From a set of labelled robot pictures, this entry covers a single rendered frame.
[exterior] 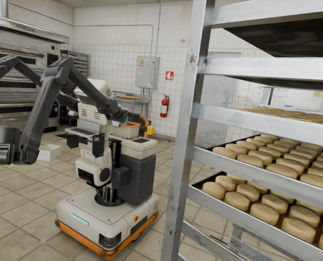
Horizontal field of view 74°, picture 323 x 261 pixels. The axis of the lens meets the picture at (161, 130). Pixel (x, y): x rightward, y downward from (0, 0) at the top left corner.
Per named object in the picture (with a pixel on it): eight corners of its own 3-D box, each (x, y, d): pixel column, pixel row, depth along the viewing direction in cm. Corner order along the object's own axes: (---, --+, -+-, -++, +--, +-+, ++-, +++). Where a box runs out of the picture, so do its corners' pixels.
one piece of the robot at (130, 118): (117, 137, 203) (126, 115, 206) (148, 146, 186) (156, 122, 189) (110, 134, 193) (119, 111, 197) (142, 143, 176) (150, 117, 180)
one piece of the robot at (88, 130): (82, 145, 162) (82, 117, 158) (108, 154, 149) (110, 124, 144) (62, 149, 149) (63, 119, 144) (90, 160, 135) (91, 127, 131)
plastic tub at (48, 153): (49, 161, 311) (49, 151, 308) (35, 159, 312) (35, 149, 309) (61, 155, 340) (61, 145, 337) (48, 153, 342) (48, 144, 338)
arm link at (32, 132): (72, 72, 94) (53, 76, 98) (62, 63, 90) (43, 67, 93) (38, 167, 76) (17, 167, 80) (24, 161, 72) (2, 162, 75)
